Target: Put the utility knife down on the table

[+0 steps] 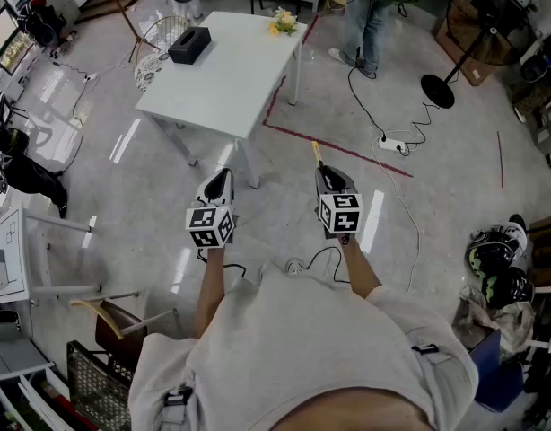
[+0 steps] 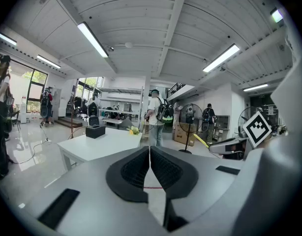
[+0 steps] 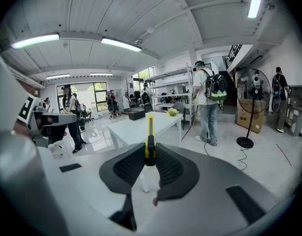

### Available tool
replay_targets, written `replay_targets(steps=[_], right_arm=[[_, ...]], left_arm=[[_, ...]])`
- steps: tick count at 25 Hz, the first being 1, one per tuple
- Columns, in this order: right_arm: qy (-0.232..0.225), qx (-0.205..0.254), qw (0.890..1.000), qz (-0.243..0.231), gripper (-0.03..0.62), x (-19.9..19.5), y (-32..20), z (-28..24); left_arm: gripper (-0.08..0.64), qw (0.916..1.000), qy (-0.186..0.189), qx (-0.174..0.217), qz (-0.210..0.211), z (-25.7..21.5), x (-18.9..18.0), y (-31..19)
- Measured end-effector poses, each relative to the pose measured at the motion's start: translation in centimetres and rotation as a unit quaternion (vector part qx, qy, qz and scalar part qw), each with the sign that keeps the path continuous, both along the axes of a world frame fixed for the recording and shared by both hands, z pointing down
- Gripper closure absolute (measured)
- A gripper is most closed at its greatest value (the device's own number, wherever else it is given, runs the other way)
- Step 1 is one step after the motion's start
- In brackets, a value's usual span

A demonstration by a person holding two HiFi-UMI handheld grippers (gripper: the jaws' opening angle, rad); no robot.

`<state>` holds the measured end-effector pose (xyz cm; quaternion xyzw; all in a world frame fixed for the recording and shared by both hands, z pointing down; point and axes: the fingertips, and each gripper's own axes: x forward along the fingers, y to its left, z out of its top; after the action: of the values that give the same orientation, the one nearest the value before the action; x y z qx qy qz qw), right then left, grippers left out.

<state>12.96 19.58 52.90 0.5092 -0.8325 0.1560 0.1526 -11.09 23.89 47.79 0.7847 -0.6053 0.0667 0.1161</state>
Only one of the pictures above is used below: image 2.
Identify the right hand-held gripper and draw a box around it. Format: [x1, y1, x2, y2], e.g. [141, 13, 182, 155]
[209, 111, 273, 160]

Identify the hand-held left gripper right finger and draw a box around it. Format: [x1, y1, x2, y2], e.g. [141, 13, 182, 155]
[150, 146, 245, 232]

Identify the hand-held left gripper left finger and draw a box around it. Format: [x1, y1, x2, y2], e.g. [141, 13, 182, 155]
[30, 146, 164, 233]

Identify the grey metal cabinet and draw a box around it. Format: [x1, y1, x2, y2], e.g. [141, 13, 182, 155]
[213, 115, 231, 142]

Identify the black standing fan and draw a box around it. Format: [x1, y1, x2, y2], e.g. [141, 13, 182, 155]
[238, 106, 265, 134]

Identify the brown cardboard box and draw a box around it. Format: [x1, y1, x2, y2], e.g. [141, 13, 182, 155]
[174, 125, 196, 147]

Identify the yellow white flower bouquet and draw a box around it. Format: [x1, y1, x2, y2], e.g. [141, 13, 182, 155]
[126, 125, 141, 136]

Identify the black round stand base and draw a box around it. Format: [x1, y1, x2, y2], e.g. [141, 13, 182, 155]
[178, 103, 204, 154]

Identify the black tissue box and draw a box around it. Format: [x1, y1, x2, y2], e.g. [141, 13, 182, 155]
[85, 124, 106, 139]

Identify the long ceiling light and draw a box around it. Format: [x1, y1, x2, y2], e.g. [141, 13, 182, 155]
[0, 31, 18, 46]
[270, 7, 284, 24]
[242, 83, 269, 92]
[77, 21, 109, 59]
[202, 43, 241, 73]
[36, 55, 61, 69]

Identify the metal shelving rack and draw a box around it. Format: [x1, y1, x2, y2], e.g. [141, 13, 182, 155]
[97, 86, 145, 130]

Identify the long black floor cable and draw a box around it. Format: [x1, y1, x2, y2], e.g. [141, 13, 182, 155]
[16, 123, 59, 165]

